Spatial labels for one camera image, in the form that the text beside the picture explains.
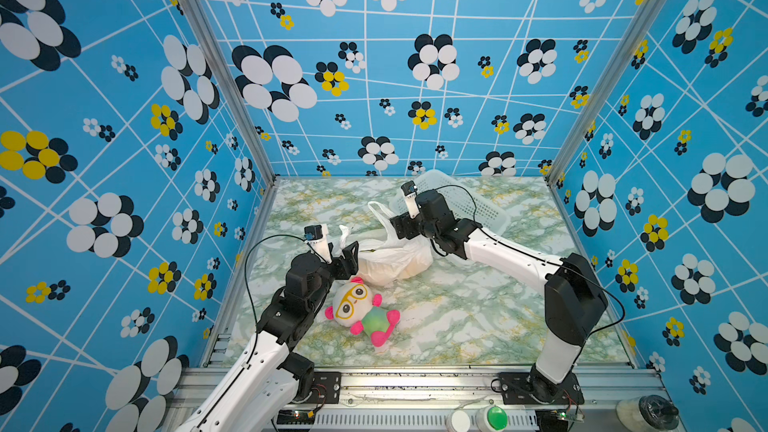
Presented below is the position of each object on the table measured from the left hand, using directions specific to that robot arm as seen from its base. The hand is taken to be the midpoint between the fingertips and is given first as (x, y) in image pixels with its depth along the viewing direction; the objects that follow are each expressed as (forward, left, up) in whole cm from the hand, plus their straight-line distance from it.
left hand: (347, 243), depth 75 cm
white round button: (-36, -26, -14) cm, 46 cm away
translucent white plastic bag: (0, -10, -7) cm, 12 cm away
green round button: (-35, -33, -11) cm, 50 cm away
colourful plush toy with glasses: (-11, -1, -15) cm, 19 cm away
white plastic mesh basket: (+28, -37, -16) cm, 49 cm away
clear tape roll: (-35, -65, -11) cm, 75 cm away
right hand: (+13, -15, -4) cm, 20 cm away
